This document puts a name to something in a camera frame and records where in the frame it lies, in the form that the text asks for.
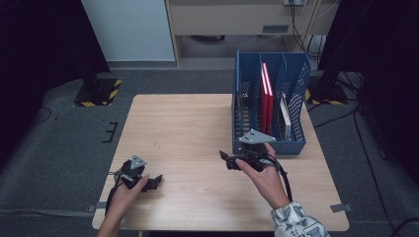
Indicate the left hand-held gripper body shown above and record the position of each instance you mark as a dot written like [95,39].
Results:
[133,174]

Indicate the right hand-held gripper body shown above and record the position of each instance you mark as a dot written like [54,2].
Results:
[258,154]

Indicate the blue picture book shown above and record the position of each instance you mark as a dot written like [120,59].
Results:
[239,121]

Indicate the white board book green leaf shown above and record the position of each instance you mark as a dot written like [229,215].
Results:
[285,118]

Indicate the red picture book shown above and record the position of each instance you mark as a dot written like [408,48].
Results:
[270,108]
[264,105]

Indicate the blue plastic file rack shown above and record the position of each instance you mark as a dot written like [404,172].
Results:
[296,82]

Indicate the person's left hand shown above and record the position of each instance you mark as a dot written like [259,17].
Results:
[125,200]

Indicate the person's right hand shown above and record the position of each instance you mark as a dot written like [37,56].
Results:
[267,184]

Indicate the grey tape piece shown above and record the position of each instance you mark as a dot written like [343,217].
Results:
[341,208]
[97,206]

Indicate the striped black stand base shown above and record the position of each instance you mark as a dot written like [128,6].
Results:
[99,94]
[326,97]

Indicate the beige desk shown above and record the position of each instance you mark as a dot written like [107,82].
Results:
[230,18]

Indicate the white cabinet panel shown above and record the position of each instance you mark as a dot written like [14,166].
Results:
[131,29]

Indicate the black curtain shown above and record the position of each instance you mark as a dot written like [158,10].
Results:
[385,65]

